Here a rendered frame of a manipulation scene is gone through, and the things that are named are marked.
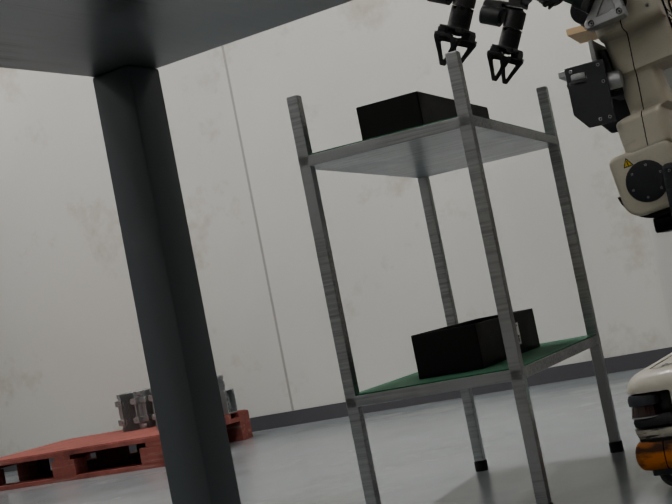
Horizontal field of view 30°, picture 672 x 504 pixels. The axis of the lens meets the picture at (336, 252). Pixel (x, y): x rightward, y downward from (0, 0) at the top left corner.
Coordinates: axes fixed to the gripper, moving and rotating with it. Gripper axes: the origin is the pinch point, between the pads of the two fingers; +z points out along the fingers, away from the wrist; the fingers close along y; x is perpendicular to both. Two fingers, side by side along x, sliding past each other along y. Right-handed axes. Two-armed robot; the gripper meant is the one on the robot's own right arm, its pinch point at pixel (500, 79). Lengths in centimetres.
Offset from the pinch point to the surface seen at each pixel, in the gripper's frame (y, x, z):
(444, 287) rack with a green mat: -18, -8, 65
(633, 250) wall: -298, -10, 64
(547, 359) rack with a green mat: 43, 44, 65
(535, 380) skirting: -293, -41, 144
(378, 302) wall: -292, -137, 128
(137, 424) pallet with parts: -232, -236, 223
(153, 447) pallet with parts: -169, -186, 207
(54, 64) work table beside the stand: 267, 55, 11
